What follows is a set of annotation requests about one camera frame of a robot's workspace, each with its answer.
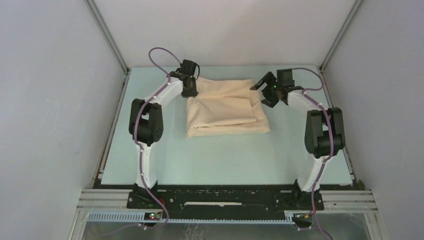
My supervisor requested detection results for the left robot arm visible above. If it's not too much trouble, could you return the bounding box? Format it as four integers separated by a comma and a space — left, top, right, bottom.
128, 59, 200, 208

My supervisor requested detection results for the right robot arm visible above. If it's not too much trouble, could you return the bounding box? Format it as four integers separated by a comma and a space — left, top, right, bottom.
250, 68, 346, 209

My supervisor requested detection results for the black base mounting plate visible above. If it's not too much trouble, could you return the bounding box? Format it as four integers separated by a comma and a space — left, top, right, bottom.
126, 183, 324, 211

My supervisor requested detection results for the aluminium frame rail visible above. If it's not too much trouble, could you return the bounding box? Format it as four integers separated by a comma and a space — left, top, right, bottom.
76, 189, 378, 224

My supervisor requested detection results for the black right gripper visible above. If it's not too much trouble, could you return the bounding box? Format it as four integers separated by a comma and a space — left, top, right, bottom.
250, 71, 282, 108

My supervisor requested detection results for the beige cloth wrap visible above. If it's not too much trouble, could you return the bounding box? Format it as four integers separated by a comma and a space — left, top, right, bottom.
186, 77, 270, 138

